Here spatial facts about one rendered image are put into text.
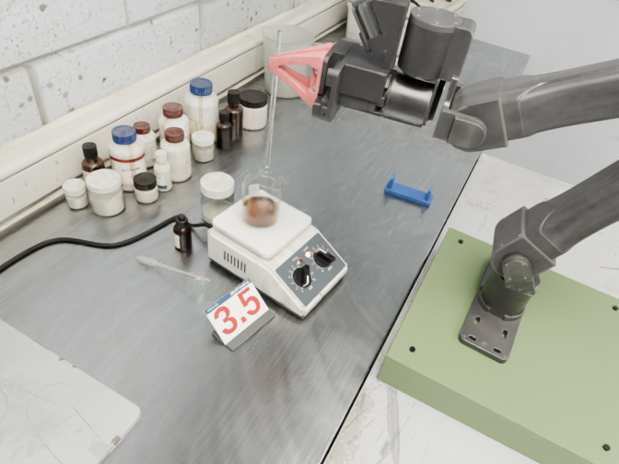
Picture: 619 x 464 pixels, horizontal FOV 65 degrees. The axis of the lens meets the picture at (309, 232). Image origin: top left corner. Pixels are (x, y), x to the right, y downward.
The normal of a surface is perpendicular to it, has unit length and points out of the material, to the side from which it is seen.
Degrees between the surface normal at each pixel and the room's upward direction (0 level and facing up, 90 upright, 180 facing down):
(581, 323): 2
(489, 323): 2
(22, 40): 90
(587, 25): 90
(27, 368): 0
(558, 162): 90
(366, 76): 90
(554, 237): 77
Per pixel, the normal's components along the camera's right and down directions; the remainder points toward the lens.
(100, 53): 0.88, 0.39
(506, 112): -0.36, 0.57
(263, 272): -0.57, 0.50
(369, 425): 0.12, -0.74
